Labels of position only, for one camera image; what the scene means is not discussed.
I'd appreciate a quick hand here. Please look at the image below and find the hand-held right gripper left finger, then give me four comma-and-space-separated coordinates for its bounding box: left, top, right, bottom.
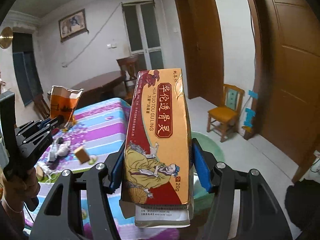
29, 137, 127, 240

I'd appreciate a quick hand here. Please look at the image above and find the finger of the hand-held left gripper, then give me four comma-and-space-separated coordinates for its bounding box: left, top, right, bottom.
19, 115, 64, 167
15, 119, 52, 140

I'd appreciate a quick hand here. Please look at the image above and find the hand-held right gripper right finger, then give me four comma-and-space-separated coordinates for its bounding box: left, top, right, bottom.
191, 138, 293, 240

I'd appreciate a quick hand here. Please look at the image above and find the green plastic-lined bin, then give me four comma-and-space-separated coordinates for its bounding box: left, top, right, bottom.
191, 130, 225, 205

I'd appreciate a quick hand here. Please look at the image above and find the orange paper bag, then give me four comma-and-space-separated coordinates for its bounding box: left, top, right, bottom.
50, 85, 84, 123

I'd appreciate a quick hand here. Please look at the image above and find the tan block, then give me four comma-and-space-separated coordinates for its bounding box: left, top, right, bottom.
74, 148, 90, 165

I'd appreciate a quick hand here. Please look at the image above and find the orange medicine box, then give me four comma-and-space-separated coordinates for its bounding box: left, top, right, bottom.
120, 68, 193, 228

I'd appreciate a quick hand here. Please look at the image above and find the person's left forearm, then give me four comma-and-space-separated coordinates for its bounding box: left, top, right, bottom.
0, 200, 25, 240

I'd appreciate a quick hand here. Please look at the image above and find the person's left hand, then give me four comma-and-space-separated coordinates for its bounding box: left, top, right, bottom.
1, 166, 40, 214

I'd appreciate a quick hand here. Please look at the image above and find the dark wooden chair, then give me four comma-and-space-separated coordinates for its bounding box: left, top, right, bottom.
32, 92, 52, 119
116, 54, 140, 100

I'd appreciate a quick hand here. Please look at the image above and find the striped floral tablecloth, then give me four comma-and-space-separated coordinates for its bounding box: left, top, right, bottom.
24, 97, 180, 240

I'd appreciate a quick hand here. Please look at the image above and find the dark window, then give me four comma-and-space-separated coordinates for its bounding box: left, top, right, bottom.
12, 32, 43, 105

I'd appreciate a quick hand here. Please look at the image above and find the small yellow wooden chair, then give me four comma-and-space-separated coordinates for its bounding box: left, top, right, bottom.
207, 83, 245, 142

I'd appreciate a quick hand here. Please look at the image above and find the large blue tape piece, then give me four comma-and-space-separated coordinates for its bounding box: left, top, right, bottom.
244, 107, 256, 128

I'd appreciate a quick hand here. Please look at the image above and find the dark wooden table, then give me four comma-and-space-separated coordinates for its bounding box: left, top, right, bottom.
71, 70, 127, 100

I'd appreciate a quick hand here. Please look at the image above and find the plain brown wooden door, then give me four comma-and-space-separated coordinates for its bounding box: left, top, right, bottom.
172, 0, 224, 100

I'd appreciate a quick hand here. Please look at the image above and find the panelled brown wooden door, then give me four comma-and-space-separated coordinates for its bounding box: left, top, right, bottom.
241, 0, 320, 155

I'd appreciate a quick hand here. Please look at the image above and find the white glass door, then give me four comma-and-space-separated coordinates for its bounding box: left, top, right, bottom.
122, 1, 164, 69

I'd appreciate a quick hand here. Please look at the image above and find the round gold wall plate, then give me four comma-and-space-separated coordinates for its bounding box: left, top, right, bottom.
0, 27, 13, 49

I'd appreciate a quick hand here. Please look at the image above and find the grey wall cable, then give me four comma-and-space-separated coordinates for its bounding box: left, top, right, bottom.
61, 4, 123, 67

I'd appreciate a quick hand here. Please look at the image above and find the framed wall picture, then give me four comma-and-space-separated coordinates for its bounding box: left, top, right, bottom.
58, 9, 88, 42

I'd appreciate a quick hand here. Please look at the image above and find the black cable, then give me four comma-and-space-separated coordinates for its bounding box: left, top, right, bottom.
246, 0, 256, 135

